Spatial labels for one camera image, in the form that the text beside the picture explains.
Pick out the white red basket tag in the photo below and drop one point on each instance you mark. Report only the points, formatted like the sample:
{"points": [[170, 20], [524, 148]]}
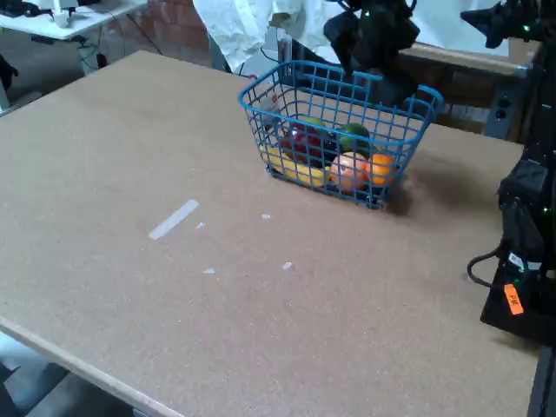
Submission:
{"points": [[271, 103]]}

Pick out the orange toy fruit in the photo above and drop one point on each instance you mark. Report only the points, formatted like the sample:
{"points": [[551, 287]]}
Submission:
{"points": [[382, 169]]}

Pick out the long white tape strip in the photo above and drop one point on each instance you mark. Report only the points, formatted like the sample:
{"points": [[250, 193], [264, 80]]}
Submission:
{"points": [[174, 219]]}

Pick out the black metal frame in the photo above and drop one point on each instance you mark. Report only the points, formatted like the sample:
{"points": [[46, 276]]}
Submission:
{"points": [[543, 382]]}

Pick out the black toy grapes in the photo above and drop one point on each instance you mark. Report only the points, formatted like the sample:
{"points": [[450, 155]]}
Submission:
{"points": [[330, 150]]}

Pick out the black power outlet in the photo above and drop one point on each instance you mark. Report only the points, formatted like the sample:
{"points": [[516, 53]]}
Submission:
{"points": [[501, 108]]}

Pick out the white desk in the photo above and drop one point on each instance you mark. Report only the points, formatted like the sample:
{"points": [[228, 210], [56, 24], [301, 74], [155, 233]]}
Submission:
{"points": [[100, 15]]}

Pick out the white object on desk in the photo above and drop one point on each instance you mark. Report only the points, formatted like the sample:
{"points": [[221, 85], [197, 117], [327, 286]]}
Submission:
{"points": [[65, 15]]}

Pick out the round green toy fruit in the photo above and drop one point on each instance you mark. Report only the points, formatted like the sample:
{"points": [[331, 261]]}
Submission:
{"points": [[354, 135]]}

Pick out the pale peach toy fruit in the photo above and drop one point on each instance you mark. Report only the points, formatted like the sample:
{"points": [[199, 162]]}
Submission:
{"points": [[347, 174]]}

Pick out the red toy pomegranate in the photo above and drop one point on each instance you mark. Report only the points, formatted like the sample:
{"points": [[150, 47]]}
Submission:
{"points": [[302, 141]]}

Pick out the wooden workbench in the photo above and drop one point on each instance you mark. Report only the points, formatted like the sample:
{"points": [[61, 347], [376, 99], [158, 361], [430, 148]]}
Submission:
{"points": [[460, 58]]}

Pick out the grey metal post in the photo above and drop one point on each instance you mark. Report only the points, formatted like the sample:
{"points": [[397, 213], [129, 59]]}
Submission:
{"points": [[285, 50]]}

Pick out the yellow-green toy fruit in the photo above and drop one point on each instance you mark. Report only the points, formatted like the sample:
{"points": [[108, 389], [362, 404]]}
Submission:
{"points": [[315, 121]]}

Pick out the yellow toy banana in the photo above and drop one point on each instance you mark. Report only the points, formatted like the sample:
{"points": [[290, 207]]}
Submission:
{"points": [[299, 171]]}

